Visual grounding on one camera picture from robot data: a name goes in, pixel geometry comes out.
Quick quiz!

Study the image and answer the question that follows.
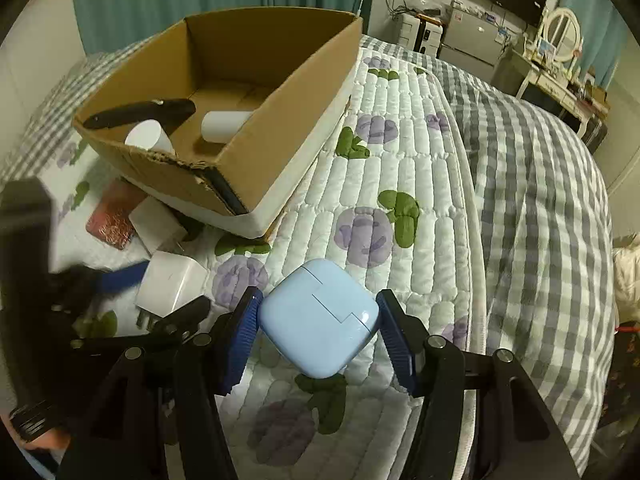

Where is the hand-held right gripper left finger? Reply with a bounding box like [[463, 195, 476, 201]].
[[60, 287, 266, 480]]

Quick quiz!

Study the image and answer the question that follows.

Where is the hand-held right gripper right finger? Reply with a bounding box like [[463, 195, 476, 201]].
[[375, 289, 581, 480]]

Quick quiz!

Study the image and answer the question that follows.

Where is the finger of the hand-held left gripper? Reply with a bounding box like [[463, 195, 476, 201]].
[[52, 260, 151, 306], [70, 296, 212, 356]]

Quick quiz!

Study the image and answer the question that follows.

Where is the white charger plug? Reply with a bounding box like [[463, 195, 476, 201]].
[[134, 250, 208, 332]]

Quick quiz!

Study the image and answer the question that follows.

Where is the light blue earbuds case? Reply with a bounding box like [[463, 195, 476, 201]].
[[257, 258, 381, 380]]

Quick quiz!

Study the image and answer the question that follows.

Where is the cardboard box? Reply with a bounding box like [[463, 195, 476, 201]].
[[72, 7, 363, 239]]

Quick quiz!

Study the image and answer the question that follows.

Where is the red glittery flat case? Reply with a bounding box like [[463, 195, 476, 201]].
[[85, 180, 148, 251]]

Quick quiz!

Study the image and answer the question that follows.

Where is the white flat box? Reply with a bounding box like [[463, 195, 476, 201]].
[[129, 196, 188, 256]]

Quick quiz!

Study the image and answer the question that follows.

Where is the black pen-shaped object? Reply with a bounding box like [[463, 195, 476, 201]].
[[82, 99, 197, 131]]

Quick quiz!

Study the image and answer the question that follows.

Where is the grey checked blanket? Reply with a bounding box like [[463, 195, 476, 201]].
[[0, 40, 617, 477]]

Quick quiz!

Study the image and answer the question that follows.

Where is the floral quilted mattress pad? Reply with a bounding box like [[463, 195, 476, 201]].
[[50, 35, 488, 480]]

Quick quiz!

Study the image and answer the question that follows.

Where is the white puffy cloth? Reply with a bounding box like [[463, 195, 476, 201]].
[[612, 234, 640, 326]]

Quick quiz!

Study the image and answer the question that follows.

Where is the dark suitcase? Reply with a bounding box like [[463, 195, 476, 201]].
[[579, 114, 609, 155]]

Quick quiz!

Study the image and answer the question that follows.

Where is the white dressing table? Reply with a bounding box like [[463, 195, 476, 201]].
[[515, 55, 610, 137]]

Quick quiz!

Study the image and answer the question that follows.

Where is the white drawer unit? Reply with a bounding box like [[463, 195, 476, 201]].
[[399, 12, 444, 57]]

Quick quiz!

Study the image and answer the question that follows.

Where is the grey mini fridge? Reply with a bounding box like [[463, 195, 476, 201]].
[[437, 0, 517, 68]]

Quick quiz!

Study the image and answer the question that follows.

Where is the white oval vanity mirror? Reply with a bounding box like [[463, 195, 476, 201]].
[[539, 7, 584, 65]]

